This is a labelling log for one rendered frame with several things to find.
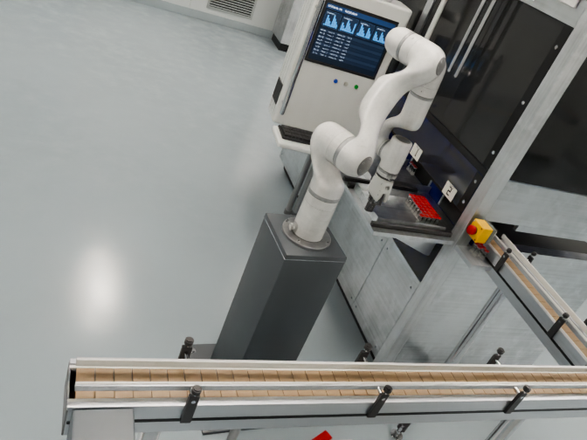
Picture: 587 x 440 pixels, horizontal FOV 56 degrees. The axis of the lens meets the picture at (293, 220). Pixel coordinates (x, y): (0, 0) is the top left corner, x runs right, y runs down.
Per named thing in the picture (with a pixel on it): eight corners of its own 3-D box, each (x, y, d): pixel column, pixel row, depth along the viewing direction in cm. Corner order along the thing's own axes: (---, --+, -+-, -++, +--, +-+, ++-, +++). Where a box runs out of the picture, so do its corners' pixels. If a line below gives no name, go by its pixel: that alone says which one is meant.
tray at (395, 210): (417, 199, 258) (420, 193, 257) (442, 233, 238) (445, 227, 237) (353, 189, 245) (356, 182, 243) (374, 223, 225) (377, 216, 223)
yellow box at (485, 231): (479, 233, 232) (487, 220, 228) (488, 244, 227) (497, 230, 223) (465, 231, 229) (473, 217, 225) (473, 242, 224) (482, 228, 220)
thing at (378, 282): (383, 183, 477) (429, 90, 432) (520, 379, 320) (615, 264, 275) (275, 165, 437) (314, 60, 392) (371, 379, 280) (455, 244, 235)
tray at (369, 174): (406, 165, 289) (409, 159, 287) (428, 193, 269) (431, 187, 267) (349, 154, 275) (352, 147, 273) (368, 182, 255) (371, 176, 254)
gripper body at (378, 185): (399, 181, 216) (387, 204, 222) (389, 168, 224) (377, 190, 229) (383, 178, 213) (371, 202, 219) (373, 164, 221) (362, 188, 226)
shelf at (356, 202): (400, 163, 294) (402, 160, 293) (466, 247, 240) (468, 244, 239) (320, 147, 274) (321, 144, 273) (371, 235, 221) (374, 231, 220)
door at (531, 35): (441, 121, 256) (507, -6, 226) (490, 170, 223) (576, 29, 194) (439, 121, 256) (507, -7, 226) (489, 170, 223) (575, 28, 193)
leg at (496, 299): (426, 394, 273) (508, 278, 234) (434, 409, 266) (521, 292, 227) (411, 394, 270) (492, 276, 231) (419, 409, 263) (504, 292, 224)
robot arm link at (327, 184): (324, 205, 188) (350, 144, 176) (289, 175, 198) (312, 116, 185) (346, 200, 197) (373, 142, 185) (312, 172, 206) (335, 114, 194)
